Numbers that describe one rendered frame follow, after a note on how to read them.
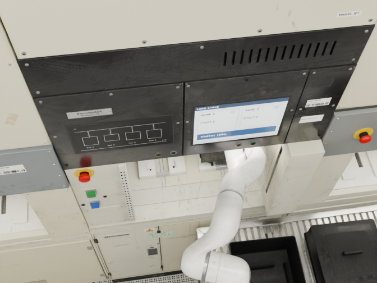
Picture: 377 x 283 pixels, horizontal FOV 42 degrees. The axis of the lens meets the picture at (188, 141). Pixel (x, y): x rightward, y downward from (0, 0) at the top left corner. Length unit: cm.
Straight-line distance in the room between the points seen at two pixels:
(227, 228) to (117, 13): 76
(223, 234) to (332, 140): 52
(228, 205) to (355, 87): 53
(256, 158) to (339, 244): 63
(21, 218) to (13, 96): 99
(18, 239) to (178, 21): 138
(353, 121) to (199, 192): 80
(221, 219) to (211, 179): 69
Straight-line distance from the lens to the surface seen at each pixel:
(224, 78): 135
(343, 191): 231
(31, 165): 164
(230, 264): 160
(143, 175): 220
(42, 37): 118
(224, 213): 156
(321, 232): 221
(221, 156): 214
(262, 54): 130
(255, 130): 160
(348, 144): 184
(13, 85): 131
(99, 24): 114
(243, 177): 174
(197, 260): 159
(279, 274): 221
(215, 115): 148
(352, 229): 226
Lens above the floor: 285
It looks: 59 degrees down
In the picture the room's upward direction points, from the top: 2 degrees clockwise
